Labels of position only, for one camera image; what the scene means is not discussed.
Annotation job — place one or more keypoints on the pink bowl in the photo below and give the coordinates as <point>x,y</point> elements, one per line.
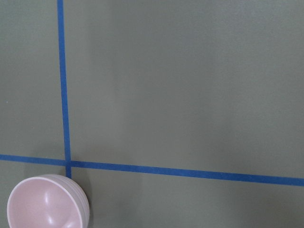
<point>48,201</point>

